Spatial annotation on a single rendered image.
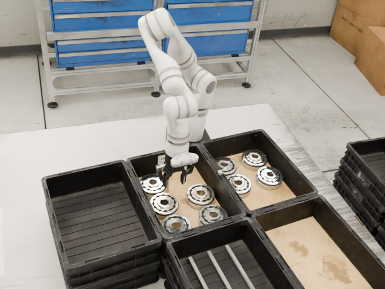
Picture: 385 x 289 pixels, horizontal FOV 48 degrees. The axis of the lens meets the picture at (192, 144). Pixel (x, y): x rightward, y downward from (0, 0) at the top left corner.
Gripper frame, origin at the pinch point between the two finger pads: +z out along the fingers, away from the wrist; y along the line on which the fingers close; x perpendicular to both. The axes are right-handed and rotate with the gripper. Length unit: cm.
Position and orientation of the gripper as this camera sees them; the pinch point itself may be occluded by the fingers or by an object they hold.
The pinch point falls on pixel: (174, 182)
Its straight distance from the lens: 149.3
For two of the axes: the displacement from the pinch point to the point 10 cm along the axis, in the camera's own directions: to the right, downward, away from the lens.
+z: -0.8, 7.7, 6.4
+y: -9.1, 2.1, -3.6
